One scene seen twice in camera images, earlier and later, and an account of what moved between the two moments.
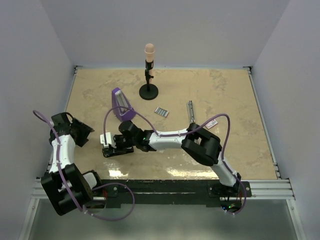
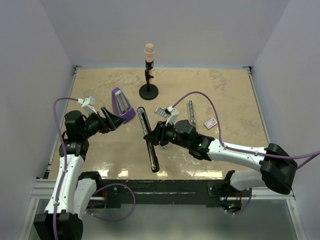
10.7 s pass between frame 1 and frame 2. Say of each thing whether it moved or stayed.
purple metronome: stayed
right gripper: moved
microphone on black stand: stayed
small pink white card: stayed
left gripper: moved
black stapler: moved
